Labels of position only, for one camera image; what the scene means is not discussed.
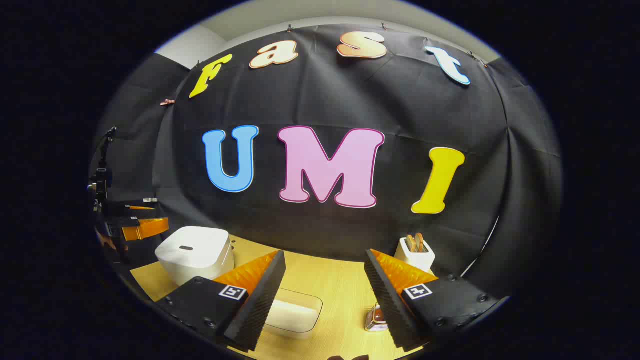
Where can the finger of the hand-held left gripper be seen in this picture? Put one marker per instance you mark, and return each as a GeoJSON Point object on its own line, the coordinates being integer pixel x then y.
{"type": "Point", "coordinates": [147, 227]}
{"type": "Point", "coordinates": [135, 207]}

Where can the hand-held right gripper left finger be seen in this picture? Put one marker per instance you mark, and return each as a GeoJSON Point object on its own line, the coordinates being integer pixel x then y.
{"type": "Point", "coordinates": [265, 295]}

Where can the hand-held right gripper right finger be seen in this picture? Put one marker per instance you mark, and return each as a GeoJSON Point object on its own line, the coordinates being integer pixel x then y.
{"type": "Point", "coordinates": [385, 295]}

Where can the white rice cooker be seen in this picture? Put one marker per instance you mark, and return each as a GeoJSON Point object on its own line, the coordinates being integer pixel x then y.
{"type": "Point", "coordinates": [192, 252]}

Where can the clear plastic container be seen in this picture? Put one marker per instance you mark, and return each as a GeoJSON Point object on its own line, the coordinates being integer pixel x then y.
{"type": "Point", "coordinates": [310, 300]}

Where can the white toaster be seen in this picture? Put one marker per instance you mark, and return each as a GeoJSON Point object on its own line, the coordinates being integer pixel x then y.
{"type": "Point", "coordinates": [417, 260]}

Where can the toast slice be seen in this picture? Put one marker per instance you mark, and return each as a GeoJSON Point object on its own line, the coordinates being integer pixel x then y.
{"type": "Point", "coordinates": [420, 242]}
{"type": "Point", "coordinates": [411, 243]}

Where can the copper clip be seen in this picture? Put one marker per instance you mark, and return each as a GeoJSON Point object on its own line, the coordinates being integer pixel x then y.
{"type": "Point", "coordinates": [167, 102]}

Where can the black backdrop cloth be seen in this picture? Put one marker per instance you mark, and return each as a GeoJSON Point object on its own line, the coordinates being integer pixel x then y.
{"type": "Point", "coordinates": [320, 100]}

